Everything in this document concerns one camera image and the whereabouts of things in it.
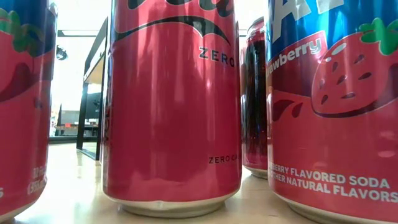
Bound red Coke Zero can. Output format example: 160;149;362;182
101;0;243;218

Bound red Coca-Cola can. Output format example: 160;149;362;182
239;17;269;180

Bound Fanta strawberry soda can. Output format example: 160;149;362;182
0;0;59;222
266;0;398;224

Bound wooden shelf black legs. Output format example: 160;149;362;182
76;17;109;161

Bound black monitor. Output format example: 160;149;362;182
84;92;102;119

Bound black overhead fixture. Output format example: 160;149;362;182
55;45;68;62

